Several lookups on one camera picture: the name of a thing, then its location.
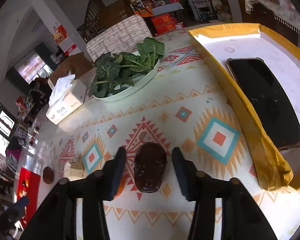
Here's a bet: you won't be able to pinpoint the black smartphone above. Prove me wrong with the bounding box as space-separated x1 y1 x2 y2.
226 58 300 151

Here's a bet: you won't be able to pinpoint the white patterned chair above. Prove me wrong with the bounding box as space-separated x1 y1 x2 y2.
87 15 152 61

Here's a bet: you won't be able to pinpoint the brown chair with cloth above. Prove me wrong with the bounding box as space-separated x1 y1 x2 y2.
47 52 93 89

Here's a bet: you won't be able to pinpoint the green leafy vegetables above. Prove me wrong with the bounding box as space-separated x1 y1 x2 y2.
89 37 165 98

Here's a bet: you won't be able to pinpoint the red shallow box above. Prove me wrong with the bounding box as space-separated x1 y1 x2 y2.
17 167 41 228

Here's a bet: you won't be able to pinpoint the large dark red date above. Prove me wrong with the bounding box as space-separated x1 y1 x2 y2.
134 142 167 193

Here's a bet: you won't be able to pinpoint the white plate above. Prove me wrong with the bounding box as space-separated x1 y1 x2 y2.
95 52 160 102

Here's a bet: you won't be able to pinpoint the small dark red date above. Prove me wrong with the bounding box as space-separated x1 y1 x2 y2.
43 166 55 185

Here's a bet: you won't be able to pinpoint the white tissue pack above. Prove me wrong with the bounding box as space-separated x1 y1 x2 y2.
46 74 87 125

